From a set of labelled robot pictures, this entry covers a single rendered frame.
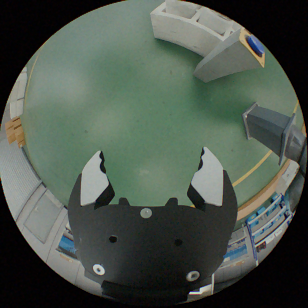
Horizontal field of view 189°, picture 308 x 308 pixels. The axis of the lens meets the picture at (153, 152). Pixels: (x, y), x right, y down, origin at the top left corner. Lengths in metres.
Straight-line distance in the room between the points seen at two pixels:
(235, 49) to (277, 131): 0.36
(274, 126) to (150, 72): 0.58
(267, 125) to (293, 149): 0.17
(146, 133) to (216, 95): 0.40
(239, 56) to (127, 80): 0.42
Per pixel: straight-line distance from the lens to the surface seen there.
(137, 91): 0.45
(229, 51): 0.26
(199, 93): 0.46
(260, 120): 0.56
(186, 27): 0.43
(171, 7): 0.43
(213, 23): 0.41
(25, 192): 4.71
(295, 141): 0.52
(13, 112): 2.76
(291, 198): 0.52
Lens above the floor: 0.43
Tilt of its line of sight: 60 degrees down
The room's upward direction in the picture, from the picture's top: 169 degrees counter-clockwise
